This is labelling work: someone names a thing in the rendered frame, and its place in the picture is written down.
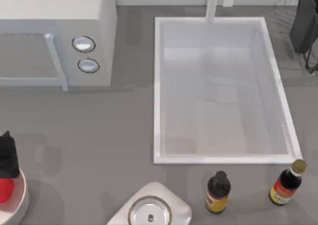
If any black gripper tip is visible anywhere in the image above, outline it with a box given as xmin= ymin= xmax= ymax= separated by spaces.
xmin=0 ymin=130 xmax=20 ymax=180

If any white sink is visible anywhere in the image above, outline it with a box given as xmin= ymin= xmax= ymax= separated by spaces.
xmin=153 ymin=16 xmax=304 ymax=165

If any large microwave knob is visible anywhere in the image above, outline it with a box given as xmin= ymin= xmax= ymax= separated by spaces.
xmin=72 ymin=35 xmax=96 ymax=54

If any white bowl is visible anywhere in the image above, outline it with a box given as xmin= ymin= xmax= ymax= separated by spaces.
xmin=0 ymin=169 xmax=30 ymax=225

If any pale microwave oven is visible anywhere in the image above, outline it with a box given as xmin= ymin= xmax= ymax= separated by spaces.
xmin=0 ymin=0 xmax=118 ymax=91

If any dark bottle with gold cap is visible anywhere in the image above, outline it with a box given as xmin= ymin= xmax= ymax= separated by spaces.
xmin=269 ymin=158 xmax=307 ymax=206

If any dark bottle with black cap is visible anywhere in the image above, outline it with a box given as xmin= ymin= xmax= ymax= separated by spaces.
xmin=205 ymin=170 xmax=232 ymax=214

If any microwave door handle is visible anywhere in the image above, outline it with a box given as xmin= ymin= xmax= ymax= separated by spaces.
xmin=44 ymin=33 xmax=69 ymax=91

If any tall white tap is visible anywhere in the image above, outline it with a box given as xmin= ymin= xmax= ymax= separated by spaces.
xmin=205 ymin=0 xmax=231 ymax=25

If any small microwave knob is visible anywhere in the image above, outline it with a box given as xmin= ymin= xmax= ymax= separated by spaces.
xmin=77 ymin=58 xmax=100 ymax=74

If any red apple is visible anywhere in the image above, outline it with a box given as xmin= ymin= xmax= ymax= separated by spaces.
xmin=0 ymin=177 xmax=15 ymax=204

